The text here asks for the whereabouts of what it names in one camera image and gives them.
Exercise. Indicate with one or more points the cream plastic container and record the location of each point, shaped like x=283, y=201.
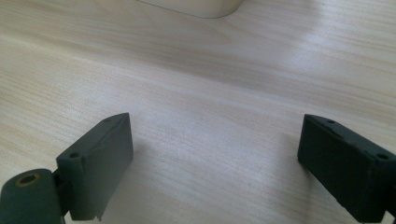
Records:
x=199, y=6

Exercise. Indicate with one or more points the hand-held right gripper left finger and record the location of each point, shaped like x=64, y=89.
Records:
x=93, y=174

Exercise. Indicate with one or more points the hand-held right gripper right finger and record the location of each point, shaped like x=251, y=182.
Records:
x=345, y=168

